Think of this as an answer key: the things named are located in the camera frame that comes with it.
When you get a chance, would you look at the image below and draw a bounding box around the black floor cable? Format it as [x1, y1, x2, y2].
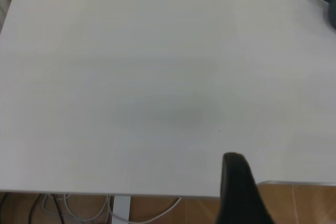
[51, 194, 66, 224]
[27, 194, 43, 224]

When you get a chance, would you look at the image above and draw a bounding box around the dark blue-grey ceramic mug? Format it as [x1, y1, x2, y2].
[314, 0, 336, 29]

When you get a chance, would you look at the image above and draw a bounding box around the white cable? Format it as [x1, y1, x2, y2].
[108, 196, 182, 223]
[42, 194, 111, 221]

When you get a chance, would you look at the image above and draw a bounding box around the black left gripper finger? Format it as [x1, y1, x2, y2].
[215, 152, 275, 224]

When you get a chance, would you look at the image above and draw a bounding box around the white table leg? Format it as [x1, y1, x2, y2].
[112, 195, 131, 224]

